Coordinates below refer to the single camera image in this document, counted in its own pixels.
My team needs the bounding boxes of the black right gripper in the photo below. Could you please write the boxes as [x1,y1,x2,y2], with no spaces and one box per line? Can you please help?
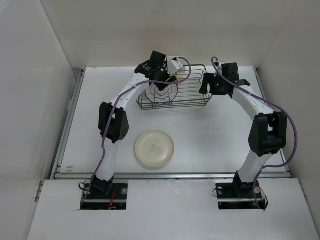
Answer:
[198,72,227,96]

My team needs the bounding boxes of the yellow shallow plate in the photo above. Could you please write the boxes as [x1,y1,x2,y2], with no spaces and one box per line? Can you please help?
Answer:
[171,74,180,87]

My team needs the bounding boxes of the grey wire dish rack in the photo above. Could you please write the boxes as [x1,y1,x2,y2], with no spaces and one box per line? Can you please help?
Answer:
[136,64,212,110]

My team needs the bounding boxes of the white plate green rim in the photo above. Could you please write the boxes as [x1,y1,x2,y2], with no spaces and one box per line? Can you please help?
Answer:
[145,83,179,105]

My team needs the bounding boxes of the cream shallow plate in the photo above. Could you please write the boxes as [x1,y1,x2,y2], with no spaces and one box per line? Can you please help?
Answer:
[134,130,175,168]

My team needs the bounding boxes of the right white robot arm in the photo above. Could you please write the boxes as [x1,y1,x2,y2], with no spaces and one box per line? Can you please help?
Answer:
[199,62,287,197]

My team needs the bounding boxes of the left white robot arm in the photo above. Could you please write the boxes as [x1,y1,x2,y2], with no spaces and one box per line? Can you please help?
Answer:
[91,51,183,199]

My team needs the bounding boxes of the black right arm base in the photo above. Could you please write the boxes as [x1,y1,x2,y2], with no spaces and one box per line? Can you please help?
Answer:
[215,182,269,210]

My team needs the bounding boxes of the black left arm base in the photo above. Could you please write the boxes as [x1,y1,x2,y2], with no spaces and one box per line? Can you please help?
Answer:
[78,177,129,211]

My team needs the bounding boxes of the white plastic cutlery holder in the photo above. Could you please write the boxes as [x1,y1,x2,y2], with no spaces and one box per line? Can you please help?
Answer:
[172,55,187,73]

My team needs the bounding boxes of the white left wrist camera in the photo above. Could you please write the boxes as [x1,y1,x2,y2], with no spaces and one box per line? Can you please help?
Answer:
[167,56,183,76]

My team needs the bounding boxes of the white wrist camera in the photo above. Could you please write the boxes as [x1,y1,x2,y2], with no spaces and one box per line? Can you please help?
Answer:
[218,61,226,69]
[167,56,183,76]

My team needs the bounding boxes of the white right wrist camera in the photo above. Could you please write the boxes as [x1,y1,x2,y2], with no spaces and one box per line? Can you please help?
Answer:
[218,61,226,69]

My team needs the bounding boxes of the aluminium table edge rail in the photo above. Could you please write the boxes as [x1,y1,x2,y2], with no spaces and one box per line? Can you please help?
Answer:
[49,67,292,181]

